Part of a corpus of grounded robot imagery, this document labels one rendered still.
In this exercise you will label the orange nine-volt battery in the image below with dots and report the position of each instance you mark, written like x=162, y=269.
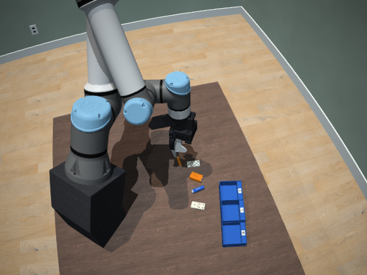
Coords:
x=196, y=177

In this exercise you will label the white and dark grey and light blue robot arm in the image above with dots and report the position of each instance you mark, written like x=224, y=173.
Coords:
x=113, y=72

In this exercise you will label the white domino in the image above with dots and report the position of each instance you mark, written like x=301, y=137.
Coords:
x=193, y=164
x=197, y=205

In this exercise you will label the blue rack of three bins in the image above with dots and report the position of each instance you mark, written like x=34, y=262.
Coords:
x=232, y=214

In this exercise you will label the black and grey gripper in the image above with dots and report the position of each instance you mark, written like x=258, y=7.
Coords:
x=182, y=132

